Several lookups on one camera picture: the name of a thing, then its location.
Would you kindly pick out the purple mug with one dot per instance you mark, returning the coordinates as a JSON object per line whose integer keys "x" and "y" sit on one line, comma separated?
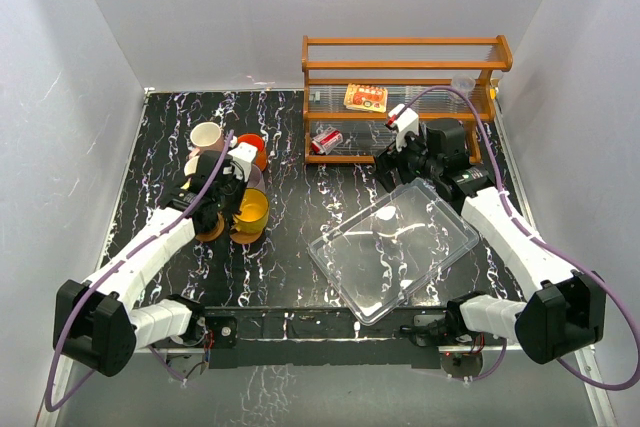
{"x": 256, "y": 179}

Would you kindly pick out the pale green mug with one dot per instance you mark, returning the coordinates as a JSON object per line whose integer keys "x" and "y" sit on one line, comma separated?
{"x": 190, "y": 168}

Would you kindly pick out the red and white can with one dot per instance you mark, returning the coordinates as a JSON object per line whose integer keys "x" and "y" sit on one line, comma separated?
{"x": 325, "y": 142}

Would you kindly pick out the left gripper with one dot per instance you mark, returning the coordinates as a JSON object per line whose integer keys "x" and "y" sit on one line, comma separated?
{"x": 235, "y": 207}

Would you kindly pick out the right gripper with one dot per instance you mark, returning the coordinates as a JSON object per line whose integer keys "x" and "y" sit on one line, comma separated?
{"x": 387, "y": 160}

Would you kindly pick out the clear plastic cup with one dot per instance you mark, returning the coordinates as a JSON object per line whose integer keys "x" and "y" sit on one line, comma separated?
{"x": 463, "y": 83}

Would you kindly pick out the pink mug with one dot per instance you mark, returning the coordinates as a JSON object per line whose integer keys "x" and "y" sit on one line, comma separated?
{"x": 206, "y": 136}

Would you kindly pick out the wooden shelf rack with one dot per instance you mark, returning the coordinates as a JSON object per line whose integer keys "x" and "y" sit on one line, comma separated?
{"x": 415, "y": 71}

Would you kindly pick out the clear plastic tray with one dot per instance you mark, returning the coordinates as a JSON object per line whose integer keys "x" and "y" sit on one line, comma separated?
{"x": 378, "y": 258}

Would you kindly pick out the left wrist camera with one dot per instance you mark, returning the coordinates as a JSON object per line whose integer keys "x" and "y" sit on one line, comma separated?
{"x": 242, "y": 158}

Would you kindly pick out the light wooden coaster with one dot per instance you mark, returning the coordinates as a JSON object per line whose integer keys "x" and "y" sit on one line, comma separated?
{"x": 244, "y": 238}
{"x": 213, "y": 234}

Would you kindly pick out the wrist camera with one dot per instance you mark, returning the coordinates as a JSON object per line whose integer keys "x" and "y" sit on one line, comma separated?
{"x": 402, "y": 120}
{"x": 242, "y": 158}

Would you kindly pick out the aluminium frame rail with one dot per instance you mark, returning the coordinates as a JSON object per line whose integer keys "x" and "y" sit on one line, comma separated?
{"x": 331, "y": 384}

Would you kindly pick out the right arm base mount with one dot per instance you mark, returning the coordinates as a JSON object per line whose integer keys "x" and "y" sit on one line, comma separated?
{"x": 440, "y": 337}

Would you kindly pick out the orange snack packet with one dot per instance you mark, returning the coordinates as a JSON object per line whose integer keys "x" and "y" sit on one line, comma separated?
{"x": 366, "y": 98}

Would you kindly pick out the orange mug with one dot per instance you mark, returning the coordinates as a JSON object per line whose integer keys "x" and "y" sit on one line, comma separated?
{"x": 258, "y": 142}

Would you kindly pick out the yellow mug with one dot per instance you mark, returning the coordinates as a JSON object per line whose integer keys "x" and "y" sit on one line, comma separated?
{"x": 253, "y": 215}

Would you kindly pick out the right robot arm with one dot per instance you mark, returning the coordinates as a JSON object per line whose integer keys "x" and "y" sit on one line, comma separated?
{"x": 563, "y": 309}

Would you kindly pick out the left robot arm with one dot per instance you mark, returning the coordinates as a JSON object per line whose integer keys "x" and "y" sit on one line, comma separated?
{"x": 97, "y": 322}

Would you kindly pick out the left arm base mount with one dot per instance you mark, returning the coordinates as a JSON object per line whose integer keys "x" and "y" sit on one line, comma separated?
{"x": 201, "y": 331}

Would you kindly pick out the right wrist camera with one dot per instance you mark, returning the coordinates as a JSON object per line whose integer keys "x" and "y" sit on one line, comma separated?
{"x": 402, "y": 120}

